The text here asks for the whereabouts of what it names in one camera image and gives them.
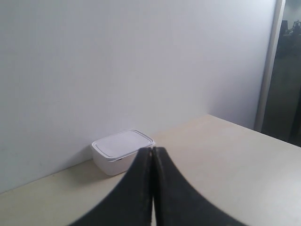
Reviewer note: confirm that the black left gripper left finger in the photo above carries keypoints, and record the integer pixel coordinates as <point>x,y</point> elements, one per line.
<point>130,201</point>

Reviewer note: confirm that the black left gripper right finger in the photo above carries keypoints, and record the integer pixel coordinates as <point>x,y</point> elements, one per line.
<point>177,203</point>

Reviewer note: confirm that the white lidded plastic container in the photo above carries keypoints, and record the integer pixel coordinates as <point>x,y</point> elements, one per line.
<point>114,154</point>

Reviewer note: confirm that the white partition edge post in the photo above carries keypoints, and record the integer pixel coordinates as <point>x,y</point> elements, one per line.
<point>269,63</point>

